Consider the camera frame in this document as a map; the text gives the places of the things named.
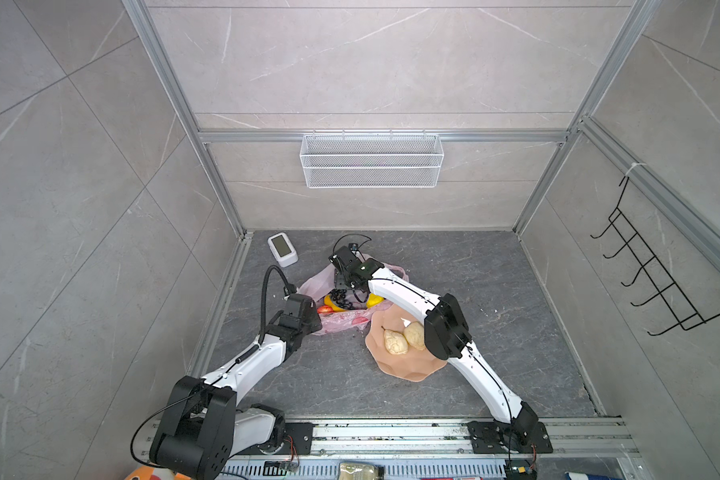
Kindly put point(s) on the pink plastic bag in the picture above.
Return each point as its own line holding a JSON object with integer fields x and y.
{"x": 319, "y": 285}

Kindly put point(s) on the aluminium mounting rail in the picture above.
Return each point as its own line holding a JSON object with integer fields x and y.
{"x": 439, "y": 448}

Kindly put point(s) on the yellow fake lemon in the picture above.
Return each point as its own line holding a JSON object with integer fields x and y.
{"x": 373, "y": 300}

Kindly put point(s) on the black fake grapes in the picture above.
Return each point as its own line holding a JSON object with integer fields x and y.
{"x": 340, "y": 297}

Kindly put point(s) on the small white digital clock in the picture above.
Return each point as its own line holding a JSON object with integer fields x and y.
{"x": 282, "y": 249}

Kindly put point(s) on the beige fake potato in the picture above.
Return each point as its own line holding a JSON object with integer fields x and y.
{"x": 415, "y": 335}

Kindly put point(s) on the orange plush toy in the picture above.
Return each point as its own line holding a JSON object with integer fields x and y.
{"x": 151, "y": 473}

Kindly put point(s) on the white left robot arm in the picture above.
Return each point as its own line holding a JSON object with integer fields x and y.
{"x": 201, "y": 426}

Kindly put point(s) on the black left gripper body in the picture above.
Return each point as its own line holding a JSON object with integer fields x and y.
{"x": 314, "y": 323}

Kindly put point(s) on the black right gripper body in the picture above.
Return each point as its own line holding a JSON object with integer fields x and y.
{"x": 345, "y": 280}

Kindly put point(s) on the pink scalloped plastic bowl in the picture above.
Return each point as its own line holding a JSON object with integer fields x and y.
{"x": 415, "y": 365}

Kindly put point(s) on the white wire mesh basket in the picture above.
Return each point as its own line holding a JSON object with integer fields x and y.
{"x": 353, "y": 161}

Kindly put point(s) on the yellow fake banana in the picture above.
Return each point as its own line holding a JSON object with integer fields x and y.
{"x": 329, "y": 303}

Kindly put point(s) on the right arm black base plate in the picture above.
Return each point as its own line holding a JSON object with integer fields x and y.
{"x": 495, "y": 438}

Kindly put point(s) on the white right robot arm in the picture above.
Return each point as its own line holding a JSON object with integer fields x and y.
{"x": 447, "y": 337}

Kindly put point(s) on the black wire hook rack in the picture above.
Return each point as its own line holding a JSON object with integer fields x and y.
{"x": 650, "y": 271}

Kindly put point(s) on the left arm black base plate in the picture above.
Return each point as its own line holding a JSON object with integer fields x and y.
{"x": 293, "y": 438}

